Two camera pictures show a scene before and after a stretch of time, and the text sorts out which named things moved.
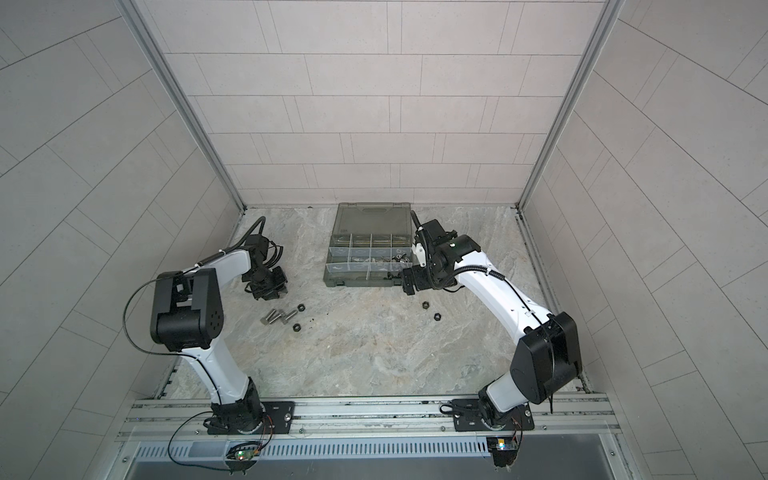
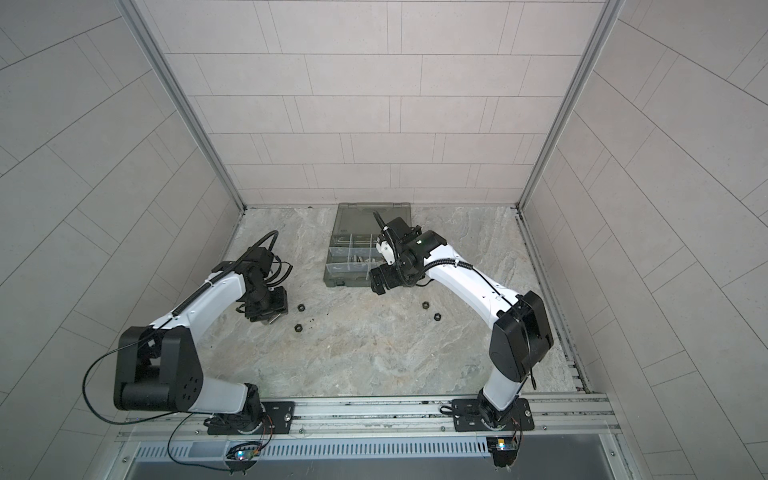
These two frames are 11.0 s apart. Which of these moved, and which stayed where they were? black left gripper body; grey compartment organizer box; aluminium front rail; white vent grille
Moved: black left gripper body
Stayed: white vent grille; grey compartment organizer box; aluminium front rail
